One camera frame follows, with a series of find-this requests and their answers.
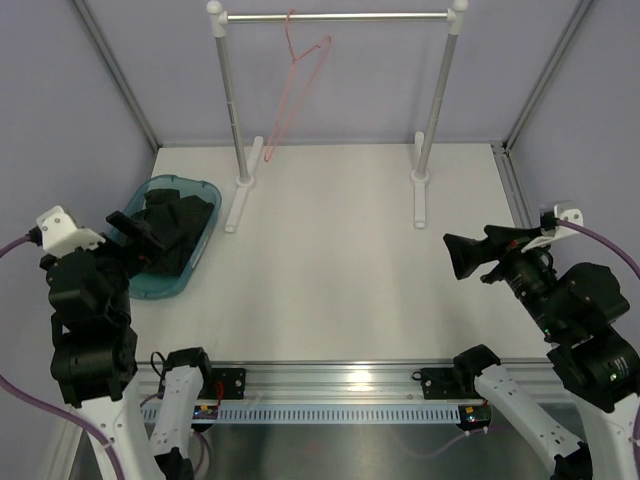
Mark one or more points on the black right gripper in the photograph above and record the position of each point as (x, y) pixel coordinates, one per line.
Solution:
(467, 253)

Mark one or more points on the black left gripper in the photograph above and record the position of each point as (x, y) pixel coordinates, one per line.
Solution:
(137, 254)

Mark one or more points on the black pinstriped shirt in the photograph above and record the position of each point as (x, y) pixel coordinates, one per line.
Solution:
(176, 222)

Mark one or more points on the pink wire hanger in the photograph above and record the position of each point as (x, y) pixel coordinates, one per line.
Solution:
(289, 104)

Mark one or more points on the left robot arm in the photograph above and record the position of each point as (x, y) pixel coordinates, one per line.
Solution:
(94, 361)

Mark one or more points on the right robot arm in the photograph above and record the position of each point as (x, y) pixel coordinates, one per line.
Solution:
(599, 369)

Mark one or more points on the teal plastic tray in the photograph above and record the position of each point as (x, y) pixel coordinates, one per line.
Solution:
(155, 287)

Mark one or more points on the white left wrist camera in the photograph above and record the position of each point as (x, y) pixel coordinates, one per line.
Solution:
(58, 233)

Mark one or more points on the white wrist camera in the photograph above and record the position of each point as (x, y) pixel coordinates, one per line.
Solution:
(58, 233)
(556, 222)

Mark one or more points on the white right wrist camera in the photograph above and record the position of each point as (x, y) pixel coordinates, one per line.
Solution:
(556, 222)

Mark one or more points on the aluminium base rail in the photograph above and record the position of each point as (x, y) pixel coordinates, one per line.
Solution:
(359, 383)

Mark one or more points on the white slotted cable duct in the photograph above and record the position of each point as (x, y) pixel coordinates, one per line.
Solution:
(329, 414)

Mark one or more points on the left aluminium frame post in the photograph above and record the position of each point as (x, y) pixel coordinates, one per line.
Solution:
(89, 23)

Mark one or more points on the aluminium frame post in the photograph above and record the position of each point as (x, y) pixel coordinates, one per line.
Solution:
(89, 23)
(550, 69)

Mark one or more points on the right aluminium frame post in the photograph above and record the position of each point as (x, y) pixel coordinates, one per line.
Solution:
(550, 69)

